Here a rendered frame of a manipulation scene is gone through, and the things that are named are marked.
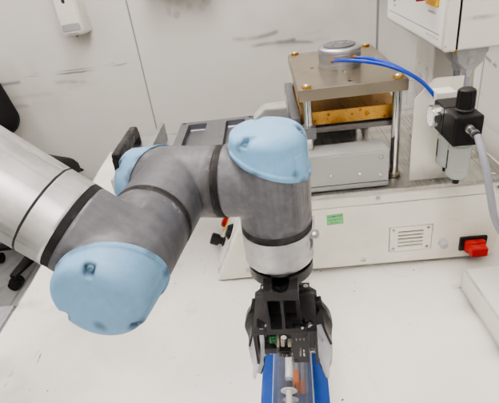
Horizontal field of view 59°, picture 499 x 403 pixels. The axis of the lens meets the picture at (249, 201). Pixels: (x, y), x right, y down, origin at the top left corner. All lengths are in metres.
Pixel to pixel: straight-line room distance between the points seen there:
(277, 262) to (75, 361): 0.50
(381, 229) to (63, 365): 0.61
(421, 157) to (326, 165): 0.16
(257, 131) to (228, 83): 1.99
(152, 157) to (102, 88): 2.06
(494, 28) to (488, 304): 0.42
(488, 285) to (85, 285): 0.67
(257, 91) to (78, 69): 0.92
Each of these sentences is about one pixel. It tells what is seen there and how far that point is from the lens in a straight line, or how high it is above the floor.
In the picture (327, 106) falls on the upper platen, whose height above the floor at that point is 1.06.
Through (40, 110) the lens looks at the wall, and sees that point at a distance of 2.65.
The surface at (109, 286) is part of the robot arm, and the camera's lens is 0.32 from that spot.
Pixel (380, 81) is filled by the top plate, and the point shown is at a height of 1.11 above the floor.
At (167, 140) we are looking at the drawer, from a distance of 1.02.
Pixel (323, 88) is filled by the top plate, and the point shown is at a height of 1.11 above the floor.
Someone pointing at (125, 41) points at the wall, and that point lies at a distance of 2.41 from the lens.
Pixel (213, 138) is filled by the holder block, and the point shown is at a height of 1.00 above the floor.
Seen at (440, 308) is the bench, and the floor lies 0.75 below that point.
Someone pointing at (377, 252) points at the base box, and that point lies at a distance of 0.89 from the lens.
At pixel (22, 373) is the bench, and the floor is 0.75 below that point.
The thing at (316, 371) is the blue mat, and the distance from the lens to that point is 0.74.
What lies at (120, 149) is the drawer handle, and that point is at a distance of 0.91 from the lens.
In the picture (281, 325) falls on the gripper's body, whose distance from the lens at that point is 0.50.
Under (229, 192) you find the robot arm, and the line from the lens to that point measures 0.42.
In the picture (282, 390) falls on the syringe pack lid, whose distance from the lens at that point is 0.66.
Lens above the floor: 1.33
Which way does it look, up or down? 30 degrees down
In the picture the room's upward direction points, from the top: 8 degrees counter-clockwise
